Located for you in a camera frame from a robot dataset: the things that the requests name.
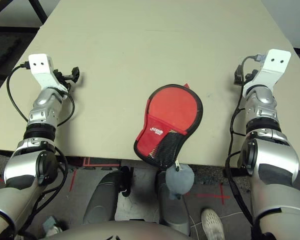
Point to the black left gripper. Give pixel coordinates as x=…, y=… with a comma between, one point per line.
x=61, y=76

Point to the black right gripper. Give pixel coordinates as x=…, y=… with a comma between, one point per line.
x=251, y=76

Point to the red black paddle case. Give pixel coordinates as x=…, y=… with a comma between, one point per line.
x=150, y=142

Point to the white grey plush pendant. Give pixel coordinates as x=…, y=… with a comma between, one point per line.
x=180, y=180

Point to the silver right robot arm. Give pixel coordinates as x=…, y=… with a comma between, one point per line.
x=262, y=112

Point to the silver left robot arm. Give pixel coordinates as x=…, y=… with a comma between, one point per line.
x=42, y=110

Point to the dark foam floor mat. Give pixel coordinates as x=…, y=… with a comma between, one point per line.
x=5, y=50

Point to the speckled grey floor mat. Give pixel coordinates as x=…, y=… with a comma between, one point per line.
x=207, y=175

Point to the red floor tape line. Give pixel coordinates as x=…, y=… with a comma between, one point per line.
x=73, y=180

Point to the grey robot left leg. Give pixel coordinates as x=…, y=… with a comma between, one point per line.
x=102, y=200

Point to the grey robot leg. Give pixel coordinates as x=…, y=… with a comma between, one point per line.
x=173, y=212
x=102, y=200

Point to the white mesh sneaker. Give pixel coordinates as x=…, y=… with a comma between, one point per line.
x=52, y=225
x=212, y=222

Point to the grey robot right leg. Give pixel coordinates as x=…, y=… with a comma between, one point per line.
x=173, y=212

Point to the grey robot torso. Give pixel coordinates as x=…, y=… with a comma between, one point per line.
x=115, y=231

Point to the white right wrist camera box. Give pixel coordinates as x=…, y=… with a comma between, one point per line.
x=270, y=72

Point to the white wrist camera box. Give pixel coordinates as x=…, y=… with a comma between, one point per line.
x=270, y=72
x=43, y=72

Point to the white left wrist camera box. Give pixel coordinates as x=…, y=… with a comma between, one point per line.
x=43, y=72

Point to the side table with black frame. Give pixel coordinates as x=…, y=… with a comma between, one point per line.
x=10, y=10

